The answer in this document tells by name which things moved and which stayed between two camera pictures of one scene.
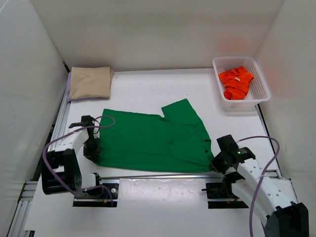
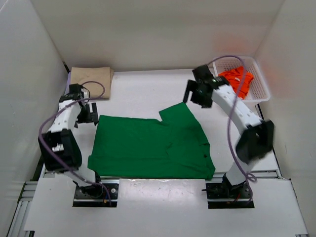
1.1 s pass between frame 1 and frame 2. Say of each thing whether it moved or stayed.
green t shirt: moved
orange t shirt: stayed
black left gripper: moved
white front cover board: stayed
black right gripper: moved
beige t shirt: stayed
